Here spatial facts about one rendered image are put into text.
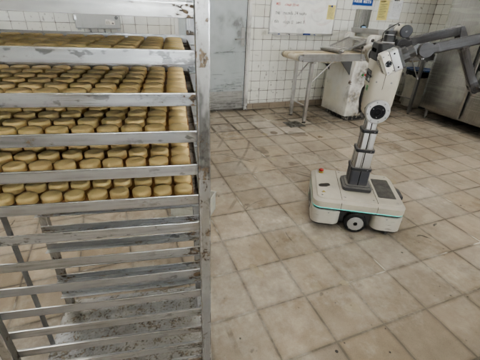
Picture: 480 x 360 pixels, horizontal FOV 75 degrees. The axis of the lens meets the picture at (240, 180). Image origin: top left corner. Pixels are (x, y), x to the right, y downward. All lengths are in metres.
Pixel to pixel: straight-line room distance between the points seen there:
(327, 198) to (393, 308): 0.80
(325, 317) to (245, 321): 0.43
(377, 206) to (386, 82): 0.84
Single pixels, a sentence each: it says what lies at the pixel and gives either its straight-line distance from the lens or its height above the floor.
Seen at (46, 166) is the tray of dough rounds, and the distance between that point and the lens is 0.90.
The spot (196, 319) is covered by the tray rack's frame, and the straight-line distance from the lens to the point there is 1.59.
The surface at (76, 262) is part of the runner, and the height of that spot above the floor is 0.78.
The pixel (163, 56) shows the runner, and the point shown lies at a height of 1.32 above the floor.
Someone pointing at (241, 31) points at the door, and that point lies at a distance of 4.99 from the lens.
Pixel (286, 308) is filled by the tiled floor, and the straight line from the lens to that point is 1.85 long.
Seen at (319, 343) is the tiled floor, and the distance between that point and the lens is 1.77.
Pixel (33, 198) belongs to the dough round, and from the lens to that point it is 0.96.
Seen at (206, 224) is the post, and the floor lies 0.90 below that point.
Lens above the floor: 1.42
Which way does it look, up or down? 29 degrees down
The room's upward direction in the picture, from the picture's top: 3 degrees clockwise
